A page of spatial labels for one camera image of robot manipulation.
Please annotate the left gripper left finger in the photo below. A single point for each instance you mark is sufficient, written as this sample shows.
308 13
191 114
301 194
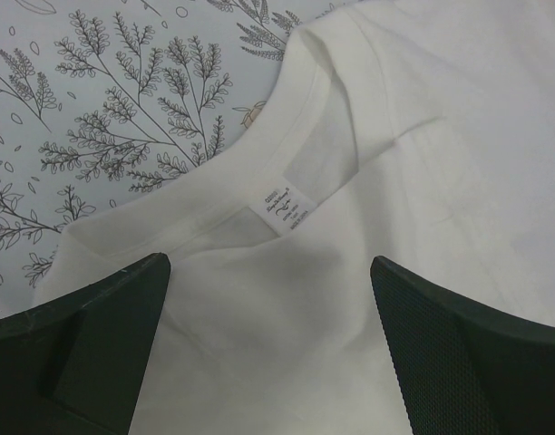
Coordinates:
75 365

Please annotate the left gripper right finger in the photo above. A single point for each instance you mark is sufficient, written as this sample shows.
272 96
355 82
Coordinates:
462 366

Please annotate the white t shirt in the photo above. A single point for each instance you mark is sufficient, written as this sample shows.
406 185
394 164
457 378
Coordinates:
423 131

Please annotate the floral table mat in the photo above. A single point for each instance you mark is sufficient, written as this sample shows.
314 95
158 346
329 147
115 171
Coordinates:
104 101

